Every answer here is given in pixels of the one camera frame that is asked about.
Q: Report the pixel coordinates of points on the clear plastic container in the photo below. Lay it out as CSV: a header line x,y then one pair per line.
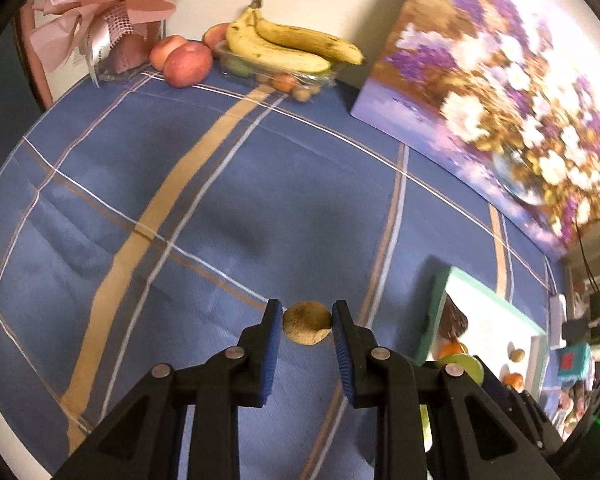
x,y
260,77

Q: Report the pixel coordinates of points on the tiny orange tangerine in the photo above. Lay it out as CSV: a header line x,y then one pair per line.
x,y
284,82

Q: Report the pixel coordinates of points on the pink bouquet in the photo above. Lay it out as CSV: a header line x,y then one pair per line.
x,y
105,5

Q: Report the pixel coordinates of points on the blue plaid tablecloth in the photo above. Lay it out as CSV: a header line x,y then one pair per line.
x,y
180,185

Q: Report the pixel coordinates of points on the dark avocado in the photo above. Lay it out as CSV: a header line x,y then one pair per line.
x,y
452,320

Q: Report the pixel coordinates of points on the pink patterned cloth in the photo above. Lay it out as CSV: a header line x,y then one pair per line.
x,y
567,405

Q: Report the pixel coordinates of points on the yellow banana bunch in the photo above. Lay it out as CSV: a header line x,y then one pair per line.
x,y
280,57

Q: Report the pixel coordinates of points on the small orange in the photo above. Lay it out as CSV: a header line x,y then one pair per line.
x,y
452,348

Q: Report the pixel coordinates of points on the teal toy box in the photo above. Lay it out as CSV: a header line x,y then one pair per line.
x,y
575,365

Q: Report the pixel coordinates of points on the green pear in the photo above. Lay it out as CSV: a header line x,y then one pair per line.
x,y
460,367

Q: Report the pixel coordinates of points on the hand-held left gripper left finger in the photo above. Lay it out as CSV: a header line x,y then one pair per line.
x,y
270,355

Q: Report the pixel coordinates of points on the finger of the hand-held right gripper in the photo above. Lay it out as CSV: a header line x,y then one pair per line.
x,y
525,405

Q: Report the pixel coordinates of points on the black power adapter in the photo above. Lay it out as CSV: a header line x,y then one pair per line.
x,y
575,331

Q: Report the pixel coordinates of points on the floral painting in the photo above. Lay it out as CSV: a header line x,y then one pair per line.
x,y
480,85

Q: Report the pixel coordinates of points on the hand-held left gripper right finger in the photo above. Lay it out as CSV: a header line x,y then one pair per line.
x,y
345,360

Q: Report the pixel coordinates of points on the white power strip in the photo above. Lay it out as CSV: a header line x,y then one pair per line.
x,y
557,315

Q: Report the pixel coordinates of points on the white tray with green rim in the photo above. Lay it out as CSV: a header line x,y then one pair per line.
x,y
485,320

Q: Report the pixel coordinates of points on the red apple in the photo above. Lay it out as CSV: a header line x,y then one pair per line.
x,y
215,35
162,50
187,65

